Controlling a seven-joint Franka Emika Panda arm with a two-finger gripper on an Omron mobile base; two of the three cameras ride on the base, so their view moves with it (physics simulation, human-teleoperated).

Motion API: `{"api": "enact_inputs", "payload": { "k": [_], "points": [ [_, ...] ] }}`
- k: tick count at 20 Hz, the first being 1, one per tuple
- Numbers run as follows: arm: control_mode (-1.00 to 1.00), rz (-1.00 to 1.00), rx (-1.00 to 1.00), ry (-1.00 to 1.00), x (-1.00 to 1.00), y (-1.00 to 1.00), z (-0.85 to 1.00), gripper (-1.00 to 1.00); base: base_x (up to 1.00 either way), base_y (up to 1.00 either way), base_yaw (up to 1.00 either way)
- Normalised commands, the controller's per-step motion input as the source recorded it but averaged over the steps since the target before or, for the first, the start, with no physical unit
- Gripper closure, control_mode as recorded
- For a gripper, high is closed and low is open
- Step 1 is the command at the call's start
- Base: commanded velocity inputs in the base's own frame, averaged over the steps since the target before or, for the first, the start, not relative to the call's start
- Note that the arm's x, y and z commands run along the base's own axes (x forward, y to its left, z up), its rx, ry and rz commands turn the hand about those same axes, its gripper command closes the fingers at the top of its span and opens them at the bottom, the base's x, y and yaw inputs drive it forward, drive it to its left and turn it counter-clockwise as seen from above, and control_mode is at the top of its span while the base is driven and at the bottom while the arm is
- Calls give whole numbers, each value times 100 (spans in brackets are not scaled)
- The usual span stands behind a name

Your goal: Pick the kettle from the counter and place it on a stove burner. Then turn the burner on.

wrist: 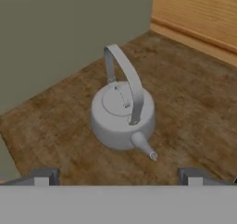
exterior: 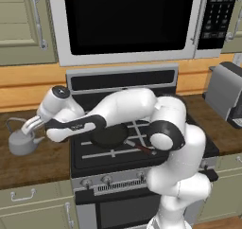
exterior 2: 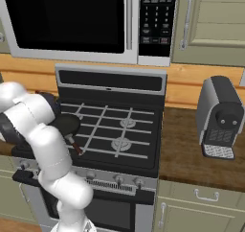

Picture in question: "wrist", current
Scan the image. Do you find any light wooden cabinet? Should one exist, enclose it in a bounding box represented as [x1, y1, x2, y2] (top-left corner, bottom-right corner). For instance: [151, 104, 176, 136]
[149, 0, 237, 68]

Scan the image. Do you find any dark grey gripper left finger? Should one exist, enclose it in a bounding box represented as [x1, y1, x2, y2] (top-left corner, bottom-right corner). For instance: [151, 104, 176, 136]
[2, 168, 61, 186]

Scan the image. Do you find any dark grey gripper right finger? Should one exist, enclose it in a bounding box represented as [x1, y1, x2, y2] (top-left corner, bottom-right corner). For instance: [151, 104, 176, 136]
[178, 168, 234, 186]

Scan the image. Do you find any white kettle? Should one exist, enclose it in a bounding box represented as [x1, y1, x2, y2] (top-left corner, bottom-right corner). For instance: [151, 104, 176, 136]
[89, 44, 159, 162]

